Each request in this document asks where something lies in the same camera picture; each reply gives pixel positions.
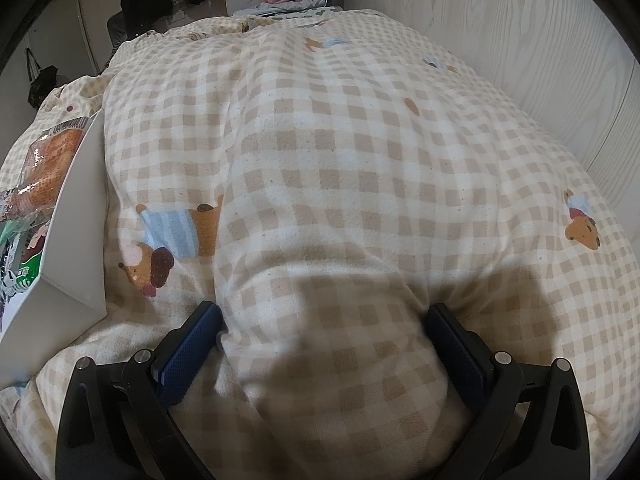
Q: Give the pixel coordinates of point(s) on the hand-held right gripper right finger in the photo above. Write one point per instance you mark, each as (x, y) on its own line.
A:
(457, 355)

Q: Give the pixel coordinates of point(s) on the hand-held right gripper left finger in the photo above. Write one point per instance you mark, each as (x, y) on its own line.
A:
(187, 355)

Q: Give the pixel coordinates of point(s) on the white cardboard box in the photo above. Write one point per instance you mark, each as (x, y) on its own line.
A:
(75, 240)

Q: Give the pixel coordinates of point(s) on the green snack packet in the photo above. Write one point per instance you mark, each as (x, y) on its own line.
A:
(22, 255)

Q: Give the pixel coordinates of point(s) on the orange bread packet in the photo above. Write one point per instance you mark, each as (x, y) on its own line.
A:
(47, 160)

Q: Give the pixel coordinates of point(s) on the checkered dog print blanket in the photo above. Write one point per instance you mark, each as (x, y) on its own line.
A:
(325, 200)

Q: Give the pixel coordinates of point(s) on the black handbag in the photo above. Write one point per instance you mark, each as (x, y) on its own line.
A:
(42, 82)

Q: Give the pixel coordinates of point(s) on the heart print cloth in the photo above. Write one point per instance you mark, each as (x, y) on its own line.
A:
(295, 10)

